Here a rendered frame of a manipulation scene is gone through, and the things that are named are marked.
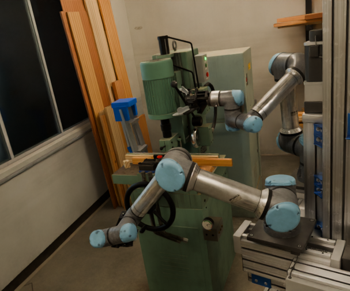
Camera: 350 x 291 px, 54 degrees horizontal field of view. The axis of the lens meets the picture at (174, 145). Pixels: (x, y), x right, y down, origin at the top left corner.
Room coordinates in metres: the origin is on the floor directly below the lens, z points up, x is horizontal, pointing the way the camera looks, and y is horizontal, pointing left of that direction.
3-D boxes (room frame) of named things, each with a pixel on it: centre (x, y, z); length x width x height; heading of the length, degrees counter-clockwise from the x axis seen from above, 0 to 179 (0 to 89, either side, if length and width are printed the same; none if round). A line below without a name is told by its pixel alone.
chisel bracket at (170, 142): (1.90, 0.02, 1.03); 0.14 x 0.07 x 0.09; 155
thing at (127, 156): (1.91, 0.04, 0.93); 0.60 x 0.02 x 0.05; 65
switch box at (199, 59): (2.11, -0.23, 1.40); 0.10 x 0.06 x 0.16; 155
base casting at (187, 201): (1.99, -0.02, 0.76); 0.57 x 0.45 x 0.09; 155
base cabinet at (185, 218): (1.99, -0.01, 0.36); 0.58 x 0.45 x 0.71; 155
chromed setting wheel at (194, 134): (1.95, -0.13, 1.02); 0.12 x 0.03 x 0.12; 155
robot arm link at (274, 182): (1.21, -0.39, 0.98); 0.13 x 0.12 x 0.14; 164
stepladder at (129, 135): (2.74, 0.30, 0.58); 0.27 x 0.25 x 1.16; 69
